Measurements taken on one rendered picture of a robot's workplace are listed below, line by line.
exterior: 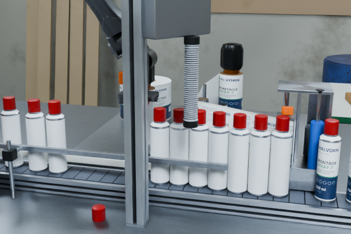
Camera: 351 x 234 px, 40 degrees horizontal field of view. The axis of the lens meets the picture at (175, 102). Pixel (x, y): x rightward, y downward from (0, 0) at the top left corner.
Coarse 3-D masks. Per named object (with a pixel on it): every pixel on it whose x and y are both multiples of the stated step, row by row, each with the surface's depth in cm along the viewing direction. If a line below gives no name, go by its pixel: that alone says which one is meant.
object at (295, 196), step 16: (0, 160) 144; (48, 176) 133; (64, 176) 133; (80, 176) 133; (96, 176) 133; (112, 176) 133; (192, 192) 124; (208, 192) 123; (224, 192) 123; (288, 192) 124; (304, 192) 125
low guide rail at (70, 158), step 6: (0, 150) 143; (24, 156) 142; (72, 156) 138; (78, 156) 138; (78, 162) 138; (84, 162) 138; (90, 162) 137; (96, 162) 137; (102, 162) 136; (108, 162) 136; (114, 162) 135; (120, 162) 135
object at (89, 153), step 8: (0, 144) 134; (16, 144) 133; (40, 152) 131; (48, 152) 131; (56, 152) 130; (64, 152) 130; (72, 152) 129; (80, 152) 128; (88, 152) 128; (96, 152) 128; (104, 152) 128; (152, 160) 124; (160, 160) 124; (168, 160) 123; (176, 160) 123; (184, 160) 122; (192, 160) 122; (208, 168) 121; (216, 168) 120; (224, 168) 120
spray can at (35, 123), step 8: (32, 104) 131; (32, 112) 132; (40, 112) 133; (32, 120) 131; (40, 120) 132; (32, 128) 132; (40, 128) 133; (32, 136) 132; (40, 136) 133; (32, 144) 133; (40, 144) 134; (32, 152) 134; (32, 160) 134; (40, 160) 135; (32, 168) 135; (40, 168) 135
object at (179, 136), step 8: (176, 112) 123; (176, 120) 123; (176, 128) 123; (184, 128) 123; (176, 136) 123; (184, 136) 123; (176, 144) 124; (184, 144) 124; (176, 152) 124; (184, 152) 125; (176, 168) 125; (184, 168) 126; (176, 176) 126; (184, 176) 126; (176, 184) 127; (184, 184) 127
